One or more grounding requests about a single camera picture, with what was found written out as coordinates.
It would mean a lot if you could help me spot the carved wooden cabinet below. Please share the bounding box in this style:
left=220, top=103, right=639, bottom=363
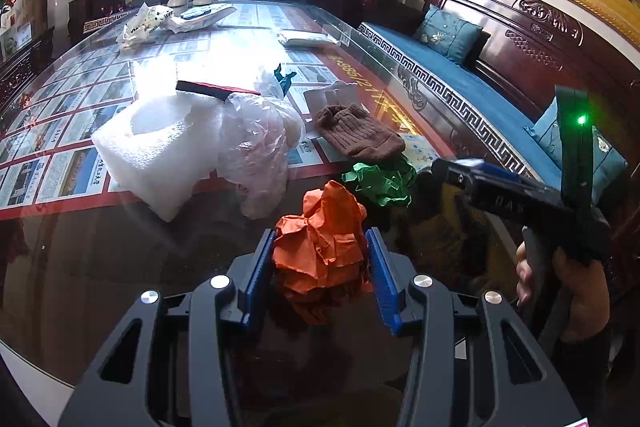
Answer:
left=0, top=24, right=56, bottom=108

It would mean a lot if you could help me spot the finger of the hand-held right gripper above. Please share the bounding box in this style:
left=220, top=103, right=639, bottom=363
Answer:
left=431, top=157, right=523, bottom=188

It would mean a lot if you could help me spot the flat plastic packet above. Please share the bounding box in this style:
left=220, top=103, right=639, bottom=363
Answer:
left=277, top=30, right=346, bottom=49

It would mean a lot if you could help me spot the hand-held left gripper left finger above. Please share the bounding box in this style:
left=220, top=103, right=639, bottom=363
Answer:
left=57, top=229, right=278, bottom=427

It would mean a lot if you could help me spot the white foam block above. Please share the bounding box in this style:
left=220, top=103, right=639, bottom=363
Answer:
left=91, top=94, right=226, bottom=223

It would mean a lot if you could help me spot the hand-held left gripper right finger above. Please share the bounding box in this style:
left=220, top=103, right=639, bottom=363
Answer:
left=365, top=228, right=586, bottom=427

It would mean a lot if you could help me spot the white folded tissue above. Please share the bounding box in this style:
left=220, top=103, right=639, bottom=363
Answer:
left=302, top=83, right=358, bottom=112

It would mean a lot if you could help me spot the floral tissue packet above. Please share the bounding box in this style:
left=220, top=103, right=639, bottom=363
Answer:
left=400, top=133, right=441, bottom=172

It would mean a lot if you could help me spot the blue seat cushion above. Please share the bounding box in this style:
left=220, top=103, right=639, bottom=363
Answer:
left=360, top=22, right=563, bottom=188

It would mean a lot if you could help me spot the wooden side table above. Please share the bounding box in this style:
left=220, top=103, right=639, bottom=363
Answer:
left=325, top=0, right=426, bottom=28

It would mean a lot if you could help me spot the long carved wooden sofa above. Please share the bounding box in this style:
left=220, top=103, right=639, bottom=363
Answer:
left=357, top=0, right=640, bottom=228

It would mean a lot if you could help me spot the blue and white wipes pack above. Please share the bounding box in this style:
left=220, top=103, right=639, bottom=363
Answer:
left=167, top=2, right=237, bottom=32

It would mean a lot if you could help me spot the red and black flat strip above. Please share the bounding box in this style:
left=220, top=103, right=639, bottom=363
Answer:
left=175, top=79, right=262, bottom=100

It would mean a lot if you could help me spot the brown knit hat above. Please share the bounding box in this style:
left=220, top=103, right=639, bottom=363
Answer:
left=314, top=103, right=406, bottom=162

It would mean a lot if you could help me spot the orange paper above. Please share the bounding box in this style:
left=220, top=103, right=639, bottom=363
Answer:
left=272, top=180, right=373, bottom=325

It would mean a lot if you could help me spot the person's right hand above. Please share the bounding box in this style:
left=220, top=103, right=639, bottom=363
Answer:
left=515, top=241, right=612, bottom=345

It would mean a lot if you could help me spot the green paper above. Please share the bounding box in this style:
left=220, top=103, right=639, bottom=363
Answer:
left=341, top=159, right=418, bottom=208

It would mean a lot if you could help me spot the clear crumpled plastic bag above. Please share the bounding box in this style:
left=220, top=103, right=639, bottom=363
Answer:
left=217, top=67, right=307, bottom=220

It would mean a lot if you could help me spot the white spotted crumpled bag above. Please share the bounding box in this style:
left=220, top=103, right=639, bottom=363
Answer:
left=117, top=3, right=173, bottom=50

